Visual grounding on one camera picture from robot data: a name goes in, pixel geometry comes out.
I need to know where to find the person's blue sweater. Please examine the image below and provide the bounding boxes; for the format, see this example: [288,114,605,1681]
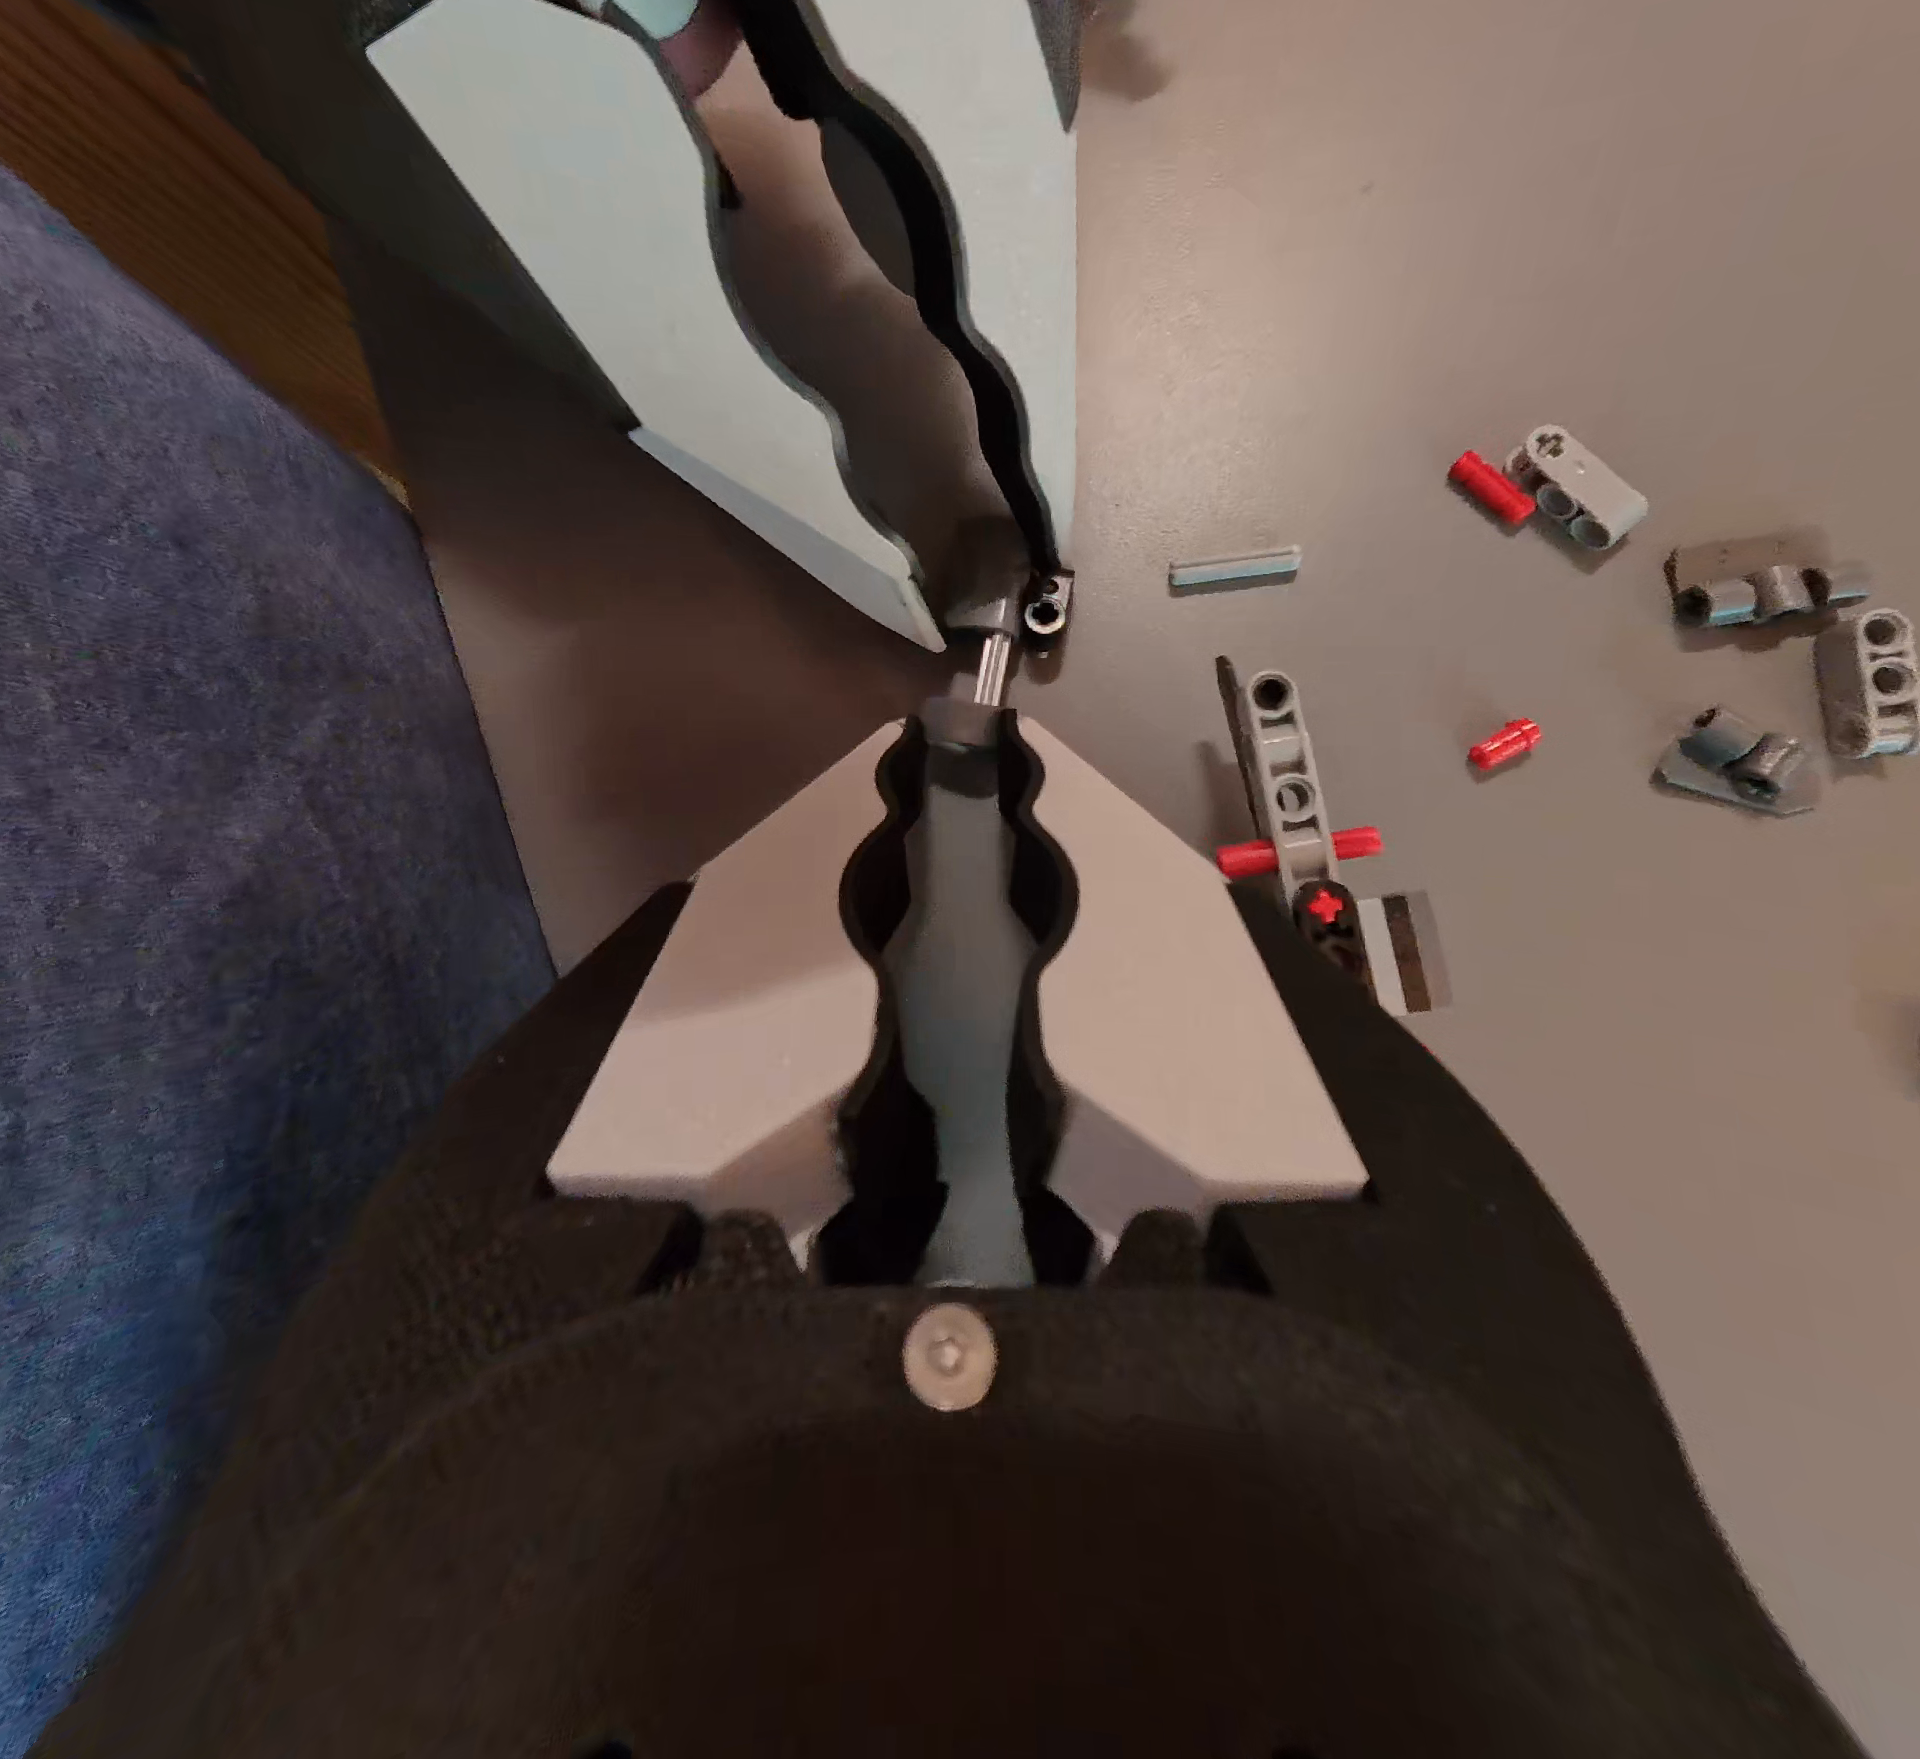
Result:
[0,166,560,1759]

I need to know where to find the light grey double-hole lego connector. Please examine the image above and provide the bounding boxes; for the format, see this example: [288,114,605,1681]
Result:
[1810,607,1920,760]

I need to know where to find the lego beam assembly red pins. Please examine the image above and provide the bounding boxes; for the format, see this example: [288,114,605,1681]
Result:
[1214,655,1453,1020]

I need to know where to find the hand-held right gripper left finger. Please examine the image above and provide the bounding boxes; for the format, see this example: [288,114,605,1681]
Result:
[547,718,940,1284]

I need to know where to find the dark grey lego hinge assembly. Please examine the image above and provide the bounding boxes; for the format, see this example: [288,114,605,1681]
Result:
[942,516,1076,653]

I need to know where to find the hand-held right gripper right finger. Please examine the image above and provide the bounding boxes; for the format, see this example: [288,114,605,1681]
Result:
[991,714,1370,1284]

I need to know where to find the light grey lego pin connector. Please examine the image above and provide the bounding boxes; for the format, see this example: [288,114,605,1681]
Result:
[1505,423,1649,558]

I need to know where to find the dark grey double-pin lego connector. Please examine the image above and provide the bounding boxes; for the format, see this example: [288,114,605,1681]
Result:
[1665,536,1873,634]

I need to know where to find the dark grey connector thin panel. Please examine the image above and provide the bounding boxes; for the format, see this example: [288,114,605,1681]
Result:
[1653,704,1817,820]

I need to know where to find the wooden cabinet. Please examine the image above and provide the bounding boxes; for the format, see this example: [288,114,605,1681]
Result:
[0,0,410,488]

